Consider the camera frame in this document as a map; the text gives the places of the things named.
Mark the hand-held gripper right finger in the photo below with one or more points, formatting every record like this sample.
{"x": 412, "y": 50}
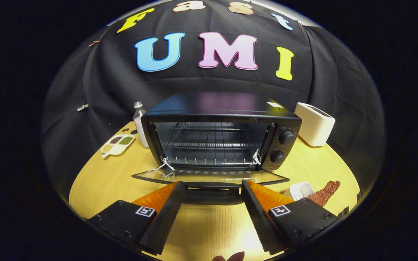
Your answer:
{"x": 258, "y": 219}

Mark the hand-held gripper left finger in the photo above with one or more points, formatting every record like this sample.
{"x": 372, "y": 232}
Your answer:
{"x": 165, "y": 221}

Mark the red-brown grilled meat piece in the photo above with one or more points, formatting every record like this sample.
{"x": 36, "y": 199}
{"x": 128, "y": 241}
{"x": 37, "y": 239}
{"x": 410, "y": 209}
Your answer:
{"x": 323, "y": 194}

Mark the black toaster oven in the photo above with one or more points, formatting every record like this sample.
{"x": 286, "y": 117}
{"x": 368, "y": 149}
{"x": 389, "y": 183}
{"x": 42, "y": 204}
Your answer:
{"x": 212, "y": 105}

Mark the cream white toaster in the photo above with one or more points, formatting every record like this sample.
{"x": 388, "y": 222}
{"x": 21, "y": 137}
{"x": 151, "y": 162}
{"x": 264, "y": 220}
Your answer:
{"x": 314, "y": 125}

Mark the white ridged rectangular plate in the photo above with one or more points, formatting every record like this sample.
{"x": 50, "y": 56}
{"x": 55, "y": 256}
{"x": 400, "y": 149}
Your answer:
{"x": 299, "y": 189}

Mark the white divided spice dish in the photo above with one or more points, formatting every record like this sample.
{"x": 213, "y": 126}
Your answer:
{"x": 117, "y": 145}

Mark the clear plastic bottle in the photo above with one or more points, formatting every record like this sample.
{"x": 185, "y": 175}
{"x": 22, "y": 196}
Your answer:
{"x": 139, "y": 123}

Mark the metal cloth clip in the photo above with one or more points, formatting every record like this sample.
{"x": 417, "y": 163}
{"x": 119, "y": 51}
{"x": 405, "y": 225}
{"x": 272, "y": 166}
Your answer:
{"x": 82, "y": 107}

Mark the black backdrop cloth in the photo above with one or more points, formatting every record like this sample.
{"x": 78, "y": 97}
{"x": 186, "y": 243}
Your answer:
{"x": 194, "y": 81}

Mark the pink cloth clip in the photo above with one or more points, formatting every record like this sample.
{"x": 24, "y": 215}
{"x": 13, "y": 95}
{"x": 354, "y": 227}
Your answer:
{"x": 93, "y": 43}

